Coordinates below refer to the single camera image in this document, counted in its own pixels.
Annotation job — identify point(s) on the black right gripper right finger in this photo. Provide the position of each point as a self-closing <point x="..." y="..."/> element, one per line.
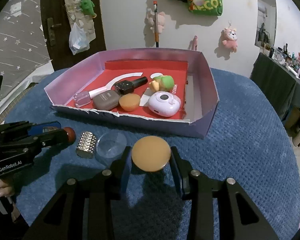
<point x="217" y="202"/>

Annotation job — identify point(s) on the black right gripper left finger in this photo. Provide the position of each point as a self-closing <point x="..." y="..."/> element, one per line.
<point x="81" y="209"/>

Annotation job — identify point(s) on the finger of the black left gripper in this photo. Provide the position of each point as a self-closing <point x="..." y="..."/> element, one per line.
<point x="28" y="128"/>
<point x="32" y="143"/>

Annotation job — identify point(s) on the glitter bottle red round cap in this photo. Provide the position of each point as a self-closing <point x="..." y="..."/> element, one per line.
<point x="65" y="136"/>

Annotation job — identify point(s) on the grey eye shadow case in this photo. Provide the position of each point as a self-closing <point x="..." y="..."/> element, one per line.
<point x="107" y="100"/>

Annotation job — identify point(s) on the orange round makeup sponge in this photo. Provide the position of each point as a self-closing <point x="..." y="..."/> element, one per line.
<point x="129" y="102"/>

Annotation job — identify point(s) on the black star nail polish bottle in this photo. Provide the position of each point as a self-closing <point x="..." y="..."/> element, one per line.
<point x="125" y="87"/>

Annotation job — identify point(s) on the green hooded capybara toy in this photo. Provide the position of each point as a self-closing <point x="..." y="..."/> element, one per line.
<point x="162" y="83"/>

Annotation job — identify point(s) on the person's left hand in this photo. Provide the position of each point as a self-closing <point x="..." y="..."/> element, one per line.
<point x="6" y="188"/>

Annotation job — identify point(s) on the pink nail polish bottle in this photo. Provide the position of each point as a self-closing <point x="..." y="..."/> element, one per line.
<point x="83" y="98"/>

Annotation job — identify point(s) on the blue textured table cloth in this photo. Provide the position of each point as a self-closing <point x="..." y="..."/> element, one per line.
<point x="246" y="141"/>

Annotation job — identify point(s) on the white plastic bag hanging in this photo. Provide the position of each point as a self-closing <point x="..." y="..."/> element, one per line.
<point x="78" y="40"/>

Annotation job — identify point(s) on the dark wooden door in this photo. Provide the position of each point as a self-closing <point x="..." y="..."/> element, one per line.
<point x="56" y="28"/>

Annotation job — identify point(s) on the lilac round compact device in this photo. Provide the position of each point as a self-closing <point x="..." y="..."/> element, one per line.
<point x="164" y="104"/>

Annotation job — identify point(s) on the dark cloth covered side table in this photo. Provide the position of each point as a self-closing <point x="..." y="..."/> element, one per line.
<point x="278" y="84"/>

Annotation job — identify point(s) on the green plush on door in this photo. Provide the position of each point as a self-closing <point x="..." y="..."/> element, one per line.
<point x="87" y="7"/>

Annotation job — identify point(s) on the pink cardboard tray red bottom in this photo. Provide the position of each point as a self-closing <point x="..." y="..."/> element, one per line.
<point x="194" y="85"/>

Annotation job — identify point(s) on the small pink hanging figure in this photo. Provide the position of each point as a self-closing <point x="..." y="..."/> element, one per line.
<point x="194" y="43"/>

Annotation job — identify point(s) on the pink plush toy on wall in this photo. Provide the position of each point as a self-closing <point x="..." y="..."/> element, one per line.
<point x="230" y="39"/>

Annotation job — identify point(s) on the pale pink plush on wall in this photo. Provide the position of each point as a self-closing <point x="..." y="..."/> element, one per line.
<point x="151" y="20"/>

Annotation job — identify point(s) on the orange tipped stick on wall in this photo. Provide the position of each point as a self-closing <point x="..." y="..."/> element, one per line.
<point x="156" y="33"/>

